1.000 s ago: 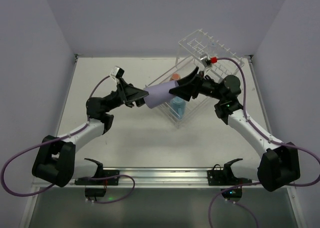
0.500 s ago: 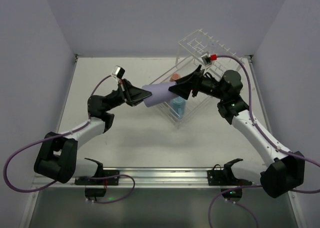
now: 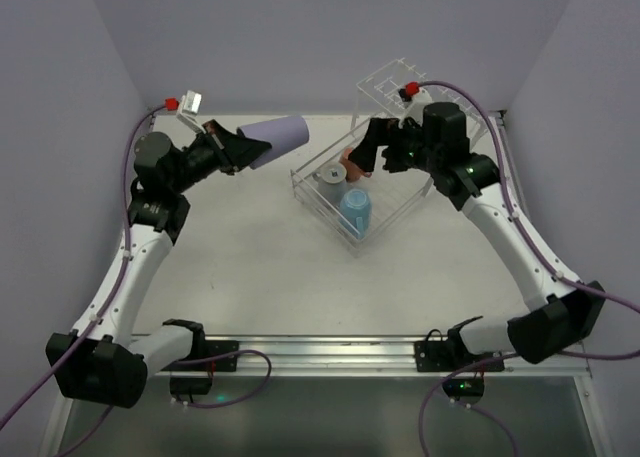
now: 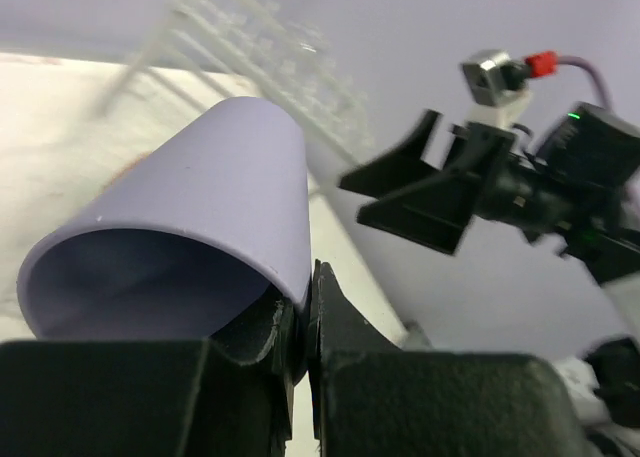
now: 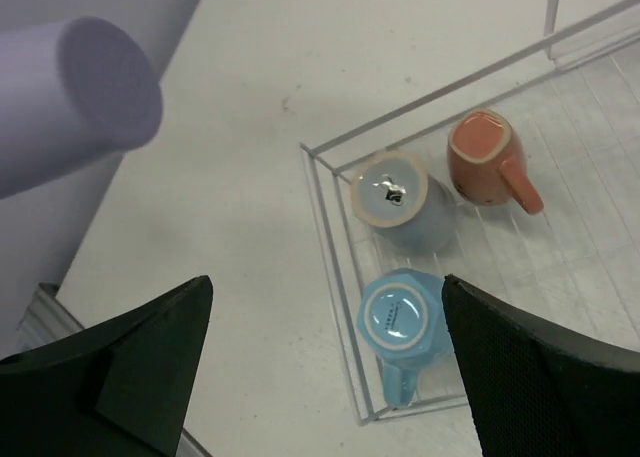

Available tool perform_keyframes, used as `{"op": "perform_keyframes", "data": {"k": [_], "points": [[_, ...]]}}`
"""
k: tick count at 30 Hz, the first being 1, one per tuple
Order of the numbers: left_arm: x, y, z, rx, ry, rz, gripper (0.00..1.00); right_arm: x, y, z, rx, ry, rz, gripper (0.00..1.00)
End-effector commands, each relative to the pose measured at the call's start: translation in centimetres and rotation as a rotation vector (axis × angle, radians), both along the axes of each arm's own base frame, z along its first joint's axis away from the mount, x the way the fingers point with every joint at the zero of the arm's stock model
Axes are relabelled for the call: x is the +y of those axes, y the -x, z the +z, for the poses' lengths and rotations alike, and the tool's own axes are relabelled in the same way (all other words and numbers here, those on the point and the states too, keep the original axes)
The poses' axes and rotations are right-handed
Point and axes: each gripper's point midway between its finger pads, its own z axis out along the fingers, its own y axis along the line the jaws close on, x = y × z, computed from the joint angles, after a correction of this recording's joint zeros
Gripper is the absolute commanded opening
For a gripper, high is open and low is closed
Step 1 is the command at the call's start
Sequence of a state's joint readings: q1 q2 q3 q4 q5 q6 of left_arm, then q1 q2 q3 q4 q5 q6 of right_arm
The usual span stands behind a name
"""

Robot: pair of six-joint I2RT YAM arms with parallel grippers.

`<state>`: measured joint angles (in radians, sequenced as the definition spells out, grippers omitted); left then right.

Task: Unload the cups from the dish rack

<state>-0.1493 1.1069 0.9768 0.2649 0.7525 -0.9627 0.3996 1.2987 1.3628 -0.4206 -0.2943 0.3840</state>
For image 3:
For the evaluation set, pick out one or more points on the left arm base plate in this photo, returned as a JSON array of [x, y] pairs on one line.
[[182, 345]]

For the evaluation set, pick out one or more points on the coral orange mug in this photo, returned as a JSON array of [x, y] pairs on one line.
[[353, 172]]

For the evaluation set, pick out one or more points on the lavender tall cup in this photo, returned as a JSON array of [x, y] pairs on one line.
[[284, 134]]

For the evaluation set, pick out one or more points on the clear acrylic dish rack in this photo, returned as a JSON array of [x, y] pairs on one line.
[[392, 196]]

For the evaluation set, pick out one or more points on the aluminium mounting rail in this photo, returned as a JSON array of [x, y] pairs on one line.
[[391, 356]]

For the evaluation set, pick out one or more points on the light blue mug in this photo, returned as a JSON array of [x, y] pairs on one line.
[[355, 208]]

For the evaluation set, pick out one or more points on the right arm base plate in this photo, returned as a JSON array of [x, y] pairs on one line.
[[466, 343]]

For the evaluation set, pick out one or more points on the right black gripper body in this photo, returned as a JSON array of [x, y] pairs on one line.
[[391, 144]]

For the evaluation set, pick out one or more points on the pale grey footed cup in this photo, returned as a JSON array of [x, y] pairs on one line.
[[331, 182]]

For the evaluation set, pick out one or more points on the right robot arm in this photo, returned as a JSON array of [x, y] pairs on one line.
[[562, 310]]

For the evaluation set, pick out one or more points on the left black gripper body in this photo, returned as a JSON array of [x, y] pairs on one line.
[[221, 148]]

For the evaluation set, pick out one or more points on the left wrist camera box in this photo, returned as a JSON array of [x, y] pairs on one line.
[[186, 109]]

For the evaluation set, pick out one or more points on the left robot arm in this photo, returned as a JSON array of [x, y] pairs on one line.
[[98, 360]]

